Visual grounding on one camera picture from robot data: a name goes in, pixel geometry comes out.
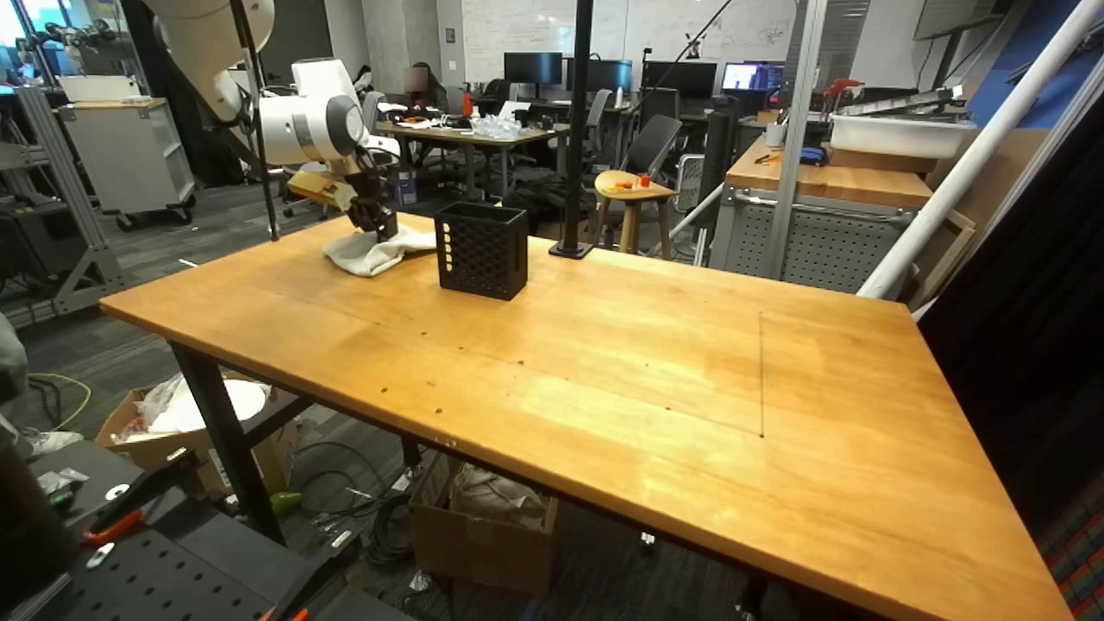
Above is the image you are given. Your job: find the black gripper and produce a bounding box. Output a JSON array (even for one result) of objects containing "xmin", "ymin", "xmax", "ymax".
[{"xmin": 342, "ymin": 149, "xmax": 412, "ymax": 245}]

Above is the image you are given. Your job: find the white towel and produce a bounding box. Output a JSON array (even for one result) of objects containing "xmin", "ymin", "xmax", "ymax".
[{"xmin": 320, "ymin": 221, "xmax": 443, "ymax": 280}]

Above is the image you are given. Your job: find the black perforated box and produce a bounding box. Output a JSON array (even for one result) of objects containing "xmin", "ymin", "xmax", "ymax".
[{"xmin": 433, "ymin": 200, "xmax": 533, "ymax": 302}]

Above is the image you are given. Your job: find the cardboard box with white bag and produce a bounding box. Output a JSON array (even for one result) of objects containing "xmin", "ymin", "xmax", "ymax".
[{"xmin": 92, "ymin": 371, "xmax": 304, "ymax": 503}]

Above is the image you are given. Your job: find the brown cardboard box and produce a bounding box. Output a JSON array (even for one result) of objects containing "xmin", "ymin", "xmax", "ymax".
[{"xmin": 408, "ymin": 454, "xmax": 566, "ymax": 598}]

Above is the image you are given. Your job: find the long wooden desk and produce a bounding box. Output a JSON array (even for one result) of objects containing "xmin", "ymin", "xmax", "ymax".
[{"xmin": 375, "ymin": 110, "xmax": 574, "ymax": 200}]

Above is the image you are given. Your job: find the seated person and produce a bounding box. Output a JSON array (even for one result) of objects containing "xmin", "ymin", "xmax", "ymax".
[{"xmin": 402, "ymin": 61, "xmax": 454, "ymax": 119}]

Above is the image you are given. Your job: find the black computer monitor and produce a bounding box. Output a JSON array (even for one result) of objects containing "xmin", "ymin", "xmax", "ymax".
[
  {"xmin": 638, "ymin": 60, "xmax": 721, "ymax": 107},
  {"xmin": 500, "ymin": 49, "xmax": 571, "ymax": 91}
]

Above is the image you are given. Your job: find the black vertical pole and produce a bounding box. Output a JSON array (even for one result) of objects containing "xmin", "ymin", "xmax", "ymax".
[{"xmin": 550, "ymin": 0, "xmax": 598, "ymax": 260}]

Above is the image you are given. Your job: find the round wooden stool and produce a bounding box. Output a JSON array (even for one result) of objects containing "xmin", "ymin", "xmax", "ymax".
[{"xmin": 595, "ymin": 165, "xmax": 679, "ymax": 260}]

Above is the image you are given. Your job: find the white wheeled cart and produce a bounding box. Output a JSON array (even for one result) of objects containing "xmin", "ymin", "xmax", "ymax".
[{"xmin": 57, "ymin": 77, "xmax": 199, "ymax": 226}]

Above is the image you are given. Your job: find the dark office chair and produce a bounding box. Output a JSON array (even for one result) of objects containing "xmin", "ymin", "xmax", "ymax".
[{"xmin": 624, "ymin": 110, "xmax": 686, "ymax": 183}]

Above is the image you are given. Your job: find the monitor with blue screen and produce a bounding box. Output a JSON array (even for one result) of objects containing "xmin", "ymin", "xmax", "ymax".
[{"xmin": 719, "ymin": 60, "xmax": 789, "ymax": 99}]

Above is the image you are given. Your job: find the black perforated panel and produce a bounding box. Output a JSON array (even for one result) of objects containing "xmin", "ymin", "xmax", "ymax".
[{"xmin": 33, "ymin": 509, "xmax": 339, "ymax": 621}]

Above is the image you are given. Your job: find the grey metal column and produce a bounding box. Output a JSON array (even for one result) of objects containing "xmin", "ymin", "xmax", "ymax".
[{"xmin": 765, "ymin": 0, "xmax": 832, "ymax": 280}]

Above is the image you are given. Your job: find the wooden top workbench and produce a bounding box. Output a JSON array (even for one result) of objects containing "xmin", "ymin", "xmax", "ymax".
[{"xmin": 708, "ymin": 126, "xmax": 981, "ymax": 296}]

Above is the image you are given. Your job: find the white tray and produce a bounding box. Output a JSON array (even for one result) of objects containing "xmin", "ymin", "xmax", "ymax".
[{"xmin": 826, "ymin": 107, "xmax": 983, "ymax": 163}]

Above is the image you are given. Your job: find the white diagonal pipe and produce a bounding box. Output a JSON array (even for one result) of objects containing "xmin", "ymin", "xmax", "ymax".
[{"xmin": 856, "ymin": 0, "xmax": 1104, "ymax": 302}]

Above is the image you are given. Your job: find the black curtain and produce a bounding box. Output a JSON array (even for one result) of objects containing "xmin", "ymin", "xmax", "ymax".
[{"xmin": 914, "ymin": 91, "xmax": 1104, "ymax": 546}]

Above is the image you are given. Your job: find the blue board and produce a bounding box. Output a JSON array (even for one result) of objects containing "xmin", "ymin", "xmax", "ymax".
[{"xmin": 963, "ymin": 0, "xmax": 1104, "ymax": 130}]

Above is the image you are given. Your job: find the multicolour striped backdrop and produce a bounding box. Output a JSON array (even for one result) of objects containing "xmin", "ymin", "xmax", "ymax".
[{"xmin": 1040, "ymin": 479, "xmax": 1104, "ymax": 621}]

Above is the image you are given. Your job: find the wooden camera mount plate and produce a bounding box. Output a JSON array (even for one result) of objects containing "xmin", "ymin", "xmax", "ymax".
[{"xmin": 283, "ymin": 163, "xmax": 363, "ymax": 214}]

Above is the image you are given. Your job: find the black table leg frame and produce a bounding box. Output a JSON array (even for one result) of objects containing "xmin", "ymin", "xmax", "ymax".
[{"xmin": 167, "ymin": 341, "xmax": 317, "ymax": 546}]

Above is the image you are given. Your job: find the grey metal rack frame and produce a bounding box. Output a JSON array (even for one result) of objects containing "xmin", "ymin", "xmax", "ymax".
[{"xmin": 0, "ymin": 84, "xmax": 133, "ymax": 338}]

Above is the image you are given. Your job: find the yellow floor cable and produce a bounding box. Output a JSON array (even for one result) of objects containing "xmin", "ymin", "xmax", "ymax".
[{"xmin": 15, "ymin": 371, "xmax": 105, "ymax": 447}]

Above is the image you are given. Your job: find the orange handled tool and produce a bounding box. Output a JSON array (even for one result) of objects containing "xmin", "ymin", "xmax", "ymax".
[{"xmin": 81, "ymin": 508, "xmax": 152, "ymax": 552}]

